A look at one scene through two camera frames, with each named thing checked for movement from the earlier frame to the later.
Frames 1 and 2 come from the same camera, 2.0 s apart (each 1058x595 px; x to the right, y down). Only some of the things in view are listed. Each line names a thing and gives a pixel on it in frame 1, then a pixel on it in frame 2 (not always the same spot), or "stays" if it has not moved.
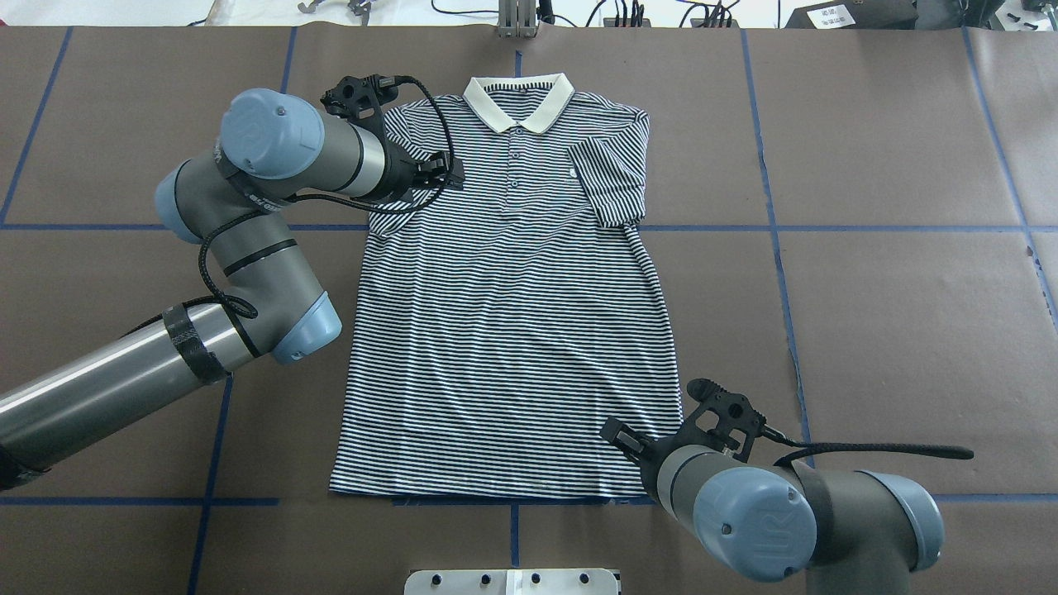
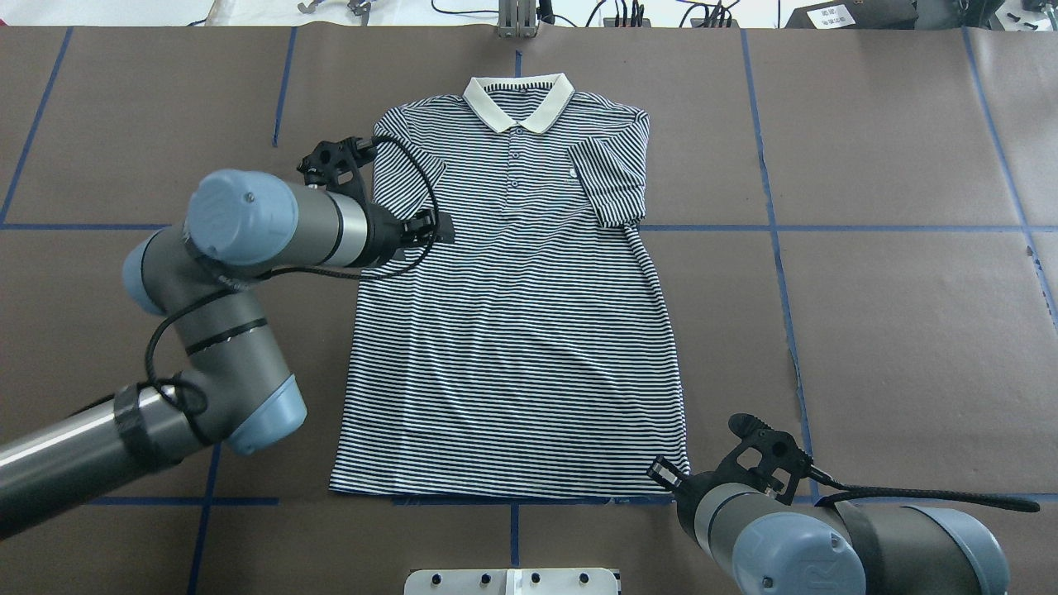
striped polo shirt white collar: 499,329 stays
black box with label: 855,15 stays
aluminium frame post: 518,19 stays
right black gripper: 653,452 -> 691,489
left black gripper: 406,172 -> 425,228
